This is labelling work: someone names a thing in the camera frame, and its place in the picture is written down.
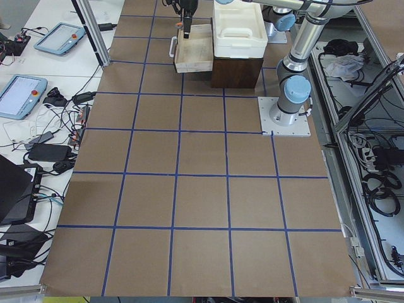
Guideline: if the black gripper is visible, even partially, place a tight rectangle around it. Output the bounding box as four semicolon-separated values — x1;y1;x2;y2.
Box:
166;0;198;39

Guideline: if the wooden drawer with white handle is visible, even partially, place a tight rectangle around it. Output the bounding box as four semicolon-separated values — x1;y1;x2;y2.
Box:
169;24;213;73

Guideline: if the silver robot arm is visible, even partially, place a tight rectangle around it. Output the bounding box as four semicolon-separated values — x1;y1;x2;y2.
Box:
257;1;357;126
162;0;296;39

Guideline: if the white foam box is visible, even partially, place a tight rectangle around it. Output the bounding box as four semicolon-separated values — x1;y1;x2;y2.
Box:
213;1;268;59

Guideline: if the dark brown wooden cabinet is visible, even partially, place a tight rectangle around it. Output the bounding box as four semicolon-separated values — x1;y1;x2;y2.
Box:
211;57;264;88

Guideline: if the blue teach pendant far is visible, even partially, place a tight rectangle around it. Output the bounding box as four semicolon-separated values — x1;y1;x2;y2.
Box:
34;22;86;56

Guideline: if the blue teach pendant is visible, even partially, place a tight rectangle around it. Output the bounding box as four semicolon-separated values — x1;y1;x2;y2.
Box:
1;74;48;120
34;22;86;56

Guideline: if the white crumpled cloth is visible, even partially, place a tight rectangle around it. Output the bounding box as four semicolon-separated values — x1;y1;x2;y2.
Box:
324;55;364;81

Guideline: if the blue teach pendant near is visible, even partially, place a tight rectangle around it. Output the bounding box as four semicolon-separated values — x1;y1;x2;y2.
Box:
1;74;48;120

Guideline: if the black power adapter brick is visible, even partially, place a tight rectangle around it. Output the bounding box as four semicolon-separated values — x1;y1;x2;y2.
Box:
28;143;72;162

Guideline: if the black laptop computer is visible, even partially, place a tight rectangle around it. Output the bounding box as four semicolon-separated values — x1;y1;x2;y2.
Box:
1;156;42;226

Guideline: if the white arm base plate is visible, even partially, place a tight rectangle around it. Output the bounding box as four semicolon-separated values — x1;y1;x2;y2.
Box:
258;97;311;137
265;21;287;44

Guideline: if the aluminium frame post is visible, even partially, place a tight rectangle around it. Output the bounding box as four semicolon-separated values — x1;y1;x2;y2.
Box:
71;0;110;68

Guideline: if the aluminium side rail frame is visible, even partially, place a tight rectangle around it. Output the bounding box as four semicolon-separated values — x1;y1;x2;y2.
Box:
310;1;403;289

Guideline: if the black coiled cable bundle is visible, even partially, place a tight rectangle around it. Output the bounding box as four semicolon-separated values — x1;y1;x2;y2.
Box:
361;170;403;218

